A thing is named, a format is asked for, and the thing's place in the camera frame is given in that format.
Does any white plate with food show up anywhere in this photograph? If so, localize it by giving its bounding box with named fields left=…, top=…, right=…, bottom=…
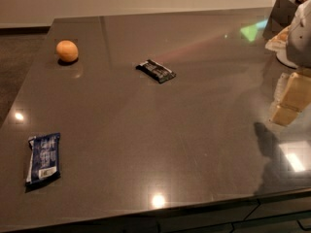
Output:
left=265, top=26, right=297, bottom=69

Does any dark box in background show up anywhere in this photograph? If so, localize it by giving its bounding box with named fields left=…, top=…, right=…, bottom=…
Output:
left=262, top=0, right=299, bottom=40

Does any orange fruit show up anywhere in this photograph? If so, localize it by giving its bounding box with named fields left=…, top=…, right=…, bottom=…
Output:
left=56, top=40, right=79, bottom=62

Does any dark snack bar wrapper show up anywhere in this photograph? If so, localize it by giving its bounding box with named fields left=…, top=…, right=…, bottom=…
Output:
left=136, top=59, right=176, bottom=83

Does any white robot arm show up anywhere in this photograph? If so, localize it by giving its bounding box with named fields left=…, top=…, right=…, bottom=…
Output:
left=265, top=0, right=311, bottom=126

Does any blue rxbar blueberry wrapper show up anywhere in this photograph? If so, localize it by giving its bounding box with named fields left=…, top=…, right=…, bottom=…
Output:
left=25, top=133, right=60, bottom=186

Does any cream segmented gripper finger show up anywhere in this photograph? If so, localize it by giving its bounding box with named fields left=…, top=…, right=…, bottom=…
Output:
left=270, top=70, right=311, bottom=126

